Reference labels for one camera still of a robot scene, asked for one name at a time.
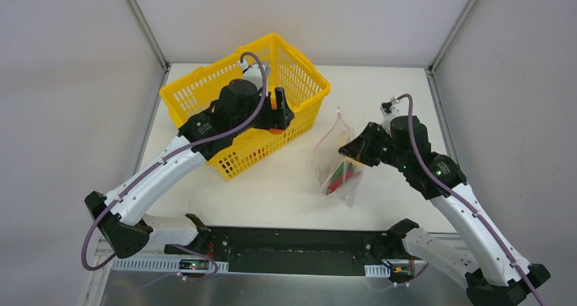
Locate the orange tangerine with leaf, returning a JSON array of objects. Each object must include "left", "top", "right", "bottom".
[{"left": 269, "top": 94, "right": 289, "bottom": 133}]

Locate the dark green cucumber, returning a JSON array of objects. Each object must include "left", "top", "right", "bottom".
[{"left": 330, "top": 160, "right": 350, "bottom": 181}]

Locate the clear zip top bag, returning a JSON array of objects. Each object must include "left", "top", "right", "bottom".
[{"left": 312, "top": 108, "right": 364, "bottom": 209}]

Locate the red chili pepper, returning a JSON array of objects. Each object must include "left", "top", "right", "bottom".
[{"left": 323, "top": 172, "right": 361, "bottom": 195}]

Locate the yellow lemon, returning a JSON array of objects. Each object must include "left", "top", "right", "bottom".
[{"left": 346, "top": 158, "right": 364, "bottom": 172}]

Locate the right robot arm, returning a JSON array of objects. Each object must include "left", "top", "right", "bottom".
[{"left": 339, "top": 116, "right": 551, "bottom": 305}]

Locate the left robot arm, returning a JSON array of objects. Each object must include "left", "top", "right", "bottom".
[{"left": 84, "top": 79, "right": 295, "bottom": 259}]

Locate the yellow plastic basket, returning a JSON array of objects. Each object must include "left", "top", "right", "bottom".
[{"left": 159, "top": 33, "right": 330, "bottom": 180}]

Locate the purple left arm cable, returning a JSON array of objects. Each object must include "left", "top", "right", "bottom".
[{"left": 80, "top": 51, "right": 269, "bottom": 282}]

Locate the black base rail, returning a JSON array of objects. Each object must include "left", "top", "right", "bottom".
[{"left": 187, "top": 226, "right": 418, "bottom": 276}]

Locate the white slotted cable duct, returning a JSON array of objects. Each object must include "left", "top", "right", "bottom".
[{"left": 112, "top": 257, "right": 215, "bottom": 274}]

